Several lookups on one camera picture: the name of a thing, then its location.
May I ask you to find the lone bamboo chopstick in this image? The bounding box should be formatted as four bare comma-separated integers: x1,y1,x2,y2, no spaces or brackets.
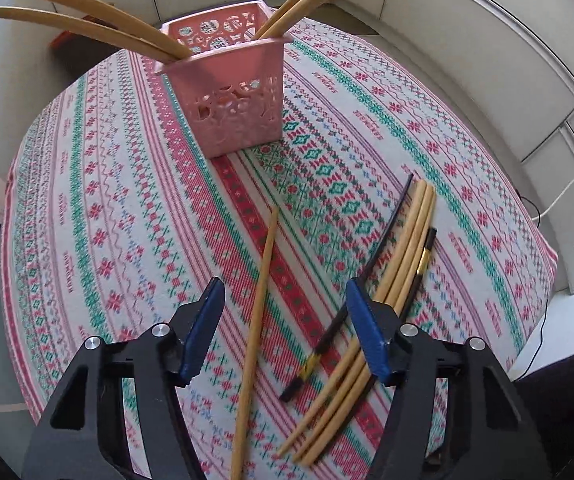
230,207,279,480

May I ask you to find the patterned tablecloth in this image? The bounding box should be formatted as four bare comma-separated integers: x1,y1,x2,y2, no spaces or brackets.
2,20,557,479

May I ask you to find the red-lined dark trash bin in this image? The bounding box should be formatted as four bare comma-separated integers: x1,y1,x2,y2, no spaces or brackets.
49,30,118,62

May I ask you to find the black thin chopstick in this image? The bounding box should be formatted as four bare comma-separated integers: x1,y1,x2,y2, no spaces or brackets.
279,174,414,403

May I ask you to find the pink perforated utensil basket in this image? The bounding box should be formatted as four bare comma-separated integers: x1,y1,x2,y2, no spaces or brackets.
154,0,292,159

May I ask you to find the black gold-banded chopstick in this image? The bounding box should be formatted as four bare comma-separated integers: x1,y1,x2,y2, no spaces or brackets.
360,226,439,361

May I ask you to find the white power cable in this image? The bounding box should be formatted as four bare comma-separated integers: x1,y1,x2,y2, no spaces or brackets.
531,166,574,224

